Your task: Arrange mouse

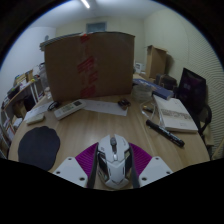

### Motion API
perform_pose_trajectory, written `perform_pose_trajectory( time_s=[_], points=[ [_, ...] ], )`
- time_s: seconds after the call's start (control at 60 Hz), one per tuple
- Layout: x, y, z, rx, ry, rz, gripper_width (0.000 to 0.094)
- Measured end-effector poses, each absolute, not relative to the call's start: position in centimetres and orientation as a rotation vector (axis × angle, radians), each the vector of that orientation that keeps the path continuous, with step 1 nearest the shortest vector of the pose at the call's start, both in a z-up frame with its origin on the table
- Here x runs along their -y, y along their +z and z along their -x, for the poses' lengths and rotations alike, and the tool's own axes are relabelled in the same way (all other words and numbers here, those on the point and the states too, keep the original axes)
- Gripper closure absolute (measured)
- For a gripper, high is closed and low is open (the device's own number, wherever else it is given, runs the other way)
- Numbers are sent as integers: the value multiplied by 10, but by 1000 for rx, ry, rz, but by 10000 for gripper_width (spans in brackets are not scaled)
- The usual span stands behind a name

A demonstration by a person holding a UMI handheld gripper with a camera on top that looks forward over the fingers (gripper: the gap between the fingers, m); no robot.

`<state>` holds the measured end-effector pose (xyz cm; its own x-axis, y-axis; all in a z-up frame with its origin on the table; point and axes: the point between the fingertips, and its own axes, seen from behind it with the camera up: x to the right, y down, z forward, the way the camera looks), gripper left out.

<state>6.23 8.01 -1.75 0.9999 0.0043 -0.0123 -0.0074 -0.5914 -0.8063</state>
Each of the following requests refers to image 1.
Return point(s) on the wall window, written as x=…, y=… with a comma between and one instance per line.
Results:
x=96, y=27

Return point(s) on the black office chair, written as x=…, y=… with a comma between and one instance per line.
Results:
x=205, y=126

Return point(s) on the ceiling tube light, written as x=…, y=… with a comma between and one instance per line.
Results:
x=85, y=4

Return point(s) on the cluttered shelf unit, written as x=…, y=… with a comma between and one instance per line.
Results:
x=13, y=103

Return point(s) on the white remote with display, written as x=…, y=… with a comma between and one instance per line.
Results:
x=69, y=109

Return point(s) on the dark laptop screen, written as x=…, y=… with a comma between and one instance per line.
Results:
x=190, y=90

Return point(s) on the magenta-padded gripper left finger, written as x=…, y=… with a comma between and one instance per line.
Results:
x=70, y=171

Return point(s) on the dark cloud-shaped mouse pad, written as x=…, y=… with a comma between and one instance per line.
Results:
x=38, y=146

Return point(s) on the white computer mouse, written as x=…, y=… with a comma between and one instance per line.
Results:
x=114, y=163

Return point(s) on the clear plastic container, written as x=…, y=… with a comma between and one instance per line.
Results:
x=141, y=92

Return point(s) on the clear glass jar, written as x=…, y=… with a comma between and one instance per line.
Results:
x=43, y=80

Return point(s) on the plain white paper sheet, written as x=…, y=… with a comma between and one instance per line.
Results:
x=105, y=107

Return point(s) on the black marker pen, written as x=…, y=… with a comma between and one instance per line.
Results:
x=165, y=133

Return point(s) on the slim white remote control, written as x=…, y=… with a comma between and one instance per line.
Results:
x=35, y=119

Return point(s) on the small brown cardboard box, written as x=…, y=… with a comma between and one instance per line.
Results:
x=156, y=61

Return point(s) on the white book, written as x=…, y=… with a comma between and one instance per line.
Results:
x=175, y=115

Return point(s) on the large brown cardboard box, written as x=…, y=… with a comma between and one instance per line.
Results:
x=110, y=63

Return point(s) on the printed white paper sheet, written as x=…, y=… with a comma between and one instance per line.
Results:
x=36, y=109

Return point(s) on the dark bag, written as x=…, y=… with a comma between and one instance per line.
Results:
x=166, y=82

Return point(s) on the blue book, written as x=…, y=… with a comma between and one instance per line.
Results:
x=160, y=90

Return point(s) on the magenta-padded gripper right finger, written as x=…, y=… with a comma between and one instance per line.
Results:
x=155, y=170

